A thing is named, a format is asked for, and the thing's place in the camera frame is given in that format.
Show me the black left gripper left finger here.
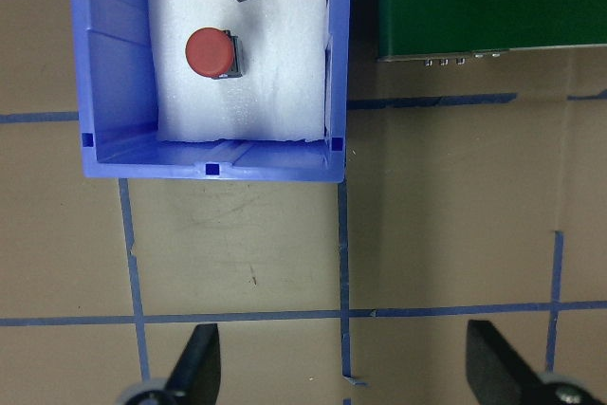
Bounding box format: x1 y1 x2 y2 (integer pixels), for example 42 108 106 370
164 323 221 405

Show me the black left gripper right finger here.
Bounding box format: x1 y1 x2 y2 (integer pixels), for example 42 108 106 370
466 320 569 405

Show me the red mushroom push button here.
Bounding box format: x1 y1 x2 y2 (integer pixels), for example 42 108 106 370
185 28 243 80

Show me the white foam pad left bin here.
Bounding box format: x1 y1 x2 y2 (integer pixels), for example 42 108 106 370
148 0 328 142

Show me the green conveyor belt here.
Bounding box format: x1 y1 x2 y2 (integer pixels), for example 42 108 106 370
378 0 606 61

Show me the blue left plastic bin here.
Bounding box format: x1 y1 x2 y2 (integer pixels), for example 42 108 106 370
71 0 350 183

